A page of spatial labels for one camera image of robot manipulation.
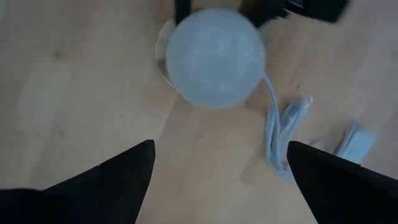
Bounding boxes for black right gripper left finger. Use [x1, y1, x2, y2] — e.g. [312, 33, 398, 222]
[0, 139, 155, 224]

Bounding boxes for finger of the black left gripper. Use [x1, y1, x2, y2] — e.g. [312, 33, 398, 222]
[239, 0, 351, 28]
[174, 0, 192, 26]

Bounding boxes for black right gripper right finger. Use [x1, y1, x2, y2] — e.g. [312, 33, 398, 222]
[286, 140, 398, 224]

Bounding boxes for brushed metal lamp socket base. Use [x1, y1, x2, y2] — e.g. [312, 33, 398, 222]
[154, 17, 180, 88]

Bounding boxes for white lightbulb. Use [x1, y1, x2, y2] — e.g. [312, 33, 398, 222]
[165, 7, 267, 110]

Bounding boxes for white power cord with switch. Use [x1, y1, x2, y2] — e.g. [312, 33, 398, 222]
[262, 74, 379, 180]

